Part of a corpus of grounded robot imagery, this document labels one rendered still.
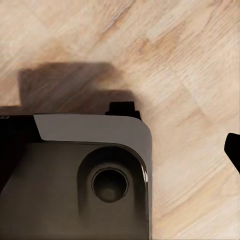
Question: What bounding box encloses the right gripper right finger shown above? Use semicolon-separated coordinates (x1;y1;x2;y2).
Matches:
224;133;240;172

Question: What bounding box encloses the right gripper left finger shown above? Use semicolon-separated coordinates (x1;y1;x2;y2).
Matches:
0;133;26;193

